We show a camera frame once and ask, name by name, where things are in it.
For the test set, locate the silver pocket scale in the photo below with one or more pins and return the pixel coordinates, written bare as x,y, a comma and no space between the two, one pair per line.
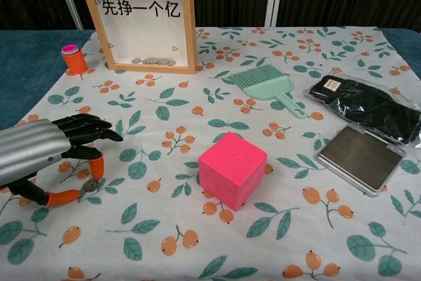
358,156

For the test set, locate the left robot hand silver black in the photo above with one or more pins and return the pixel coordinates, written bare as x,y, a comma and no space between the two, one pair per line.
29,152

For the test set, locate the pink foam cube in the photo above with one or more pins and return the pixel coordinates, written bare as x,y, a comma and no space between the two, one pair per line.
230,169

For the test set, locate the mint green hand brush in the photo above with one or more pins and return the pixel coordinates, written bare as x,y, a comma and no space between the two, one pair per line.
266,87

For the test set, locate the teal table cover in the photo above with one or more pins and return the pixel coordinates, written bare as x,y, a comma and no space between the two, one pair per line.
26,73

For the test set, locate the silver coin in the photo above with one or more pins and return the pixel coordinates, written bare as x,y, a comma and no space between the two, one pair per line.
162,62
171,62
147,62
135,61
91,185

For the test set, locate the black gloves in plastic bag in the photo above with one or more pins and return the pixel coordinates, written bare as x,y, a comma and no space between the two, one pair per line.
361,103

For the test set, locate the floral tablecloth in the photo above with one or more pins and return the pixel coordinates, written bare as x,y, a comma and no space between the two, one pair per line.
329,248

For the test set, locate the wooden coin box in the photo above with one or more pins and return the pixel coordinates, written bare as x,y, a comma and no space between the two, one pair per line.
148,31

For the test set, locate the orange bottle pink cap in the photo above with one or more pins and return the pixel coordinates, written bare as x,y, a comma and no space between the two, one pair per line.
75,62

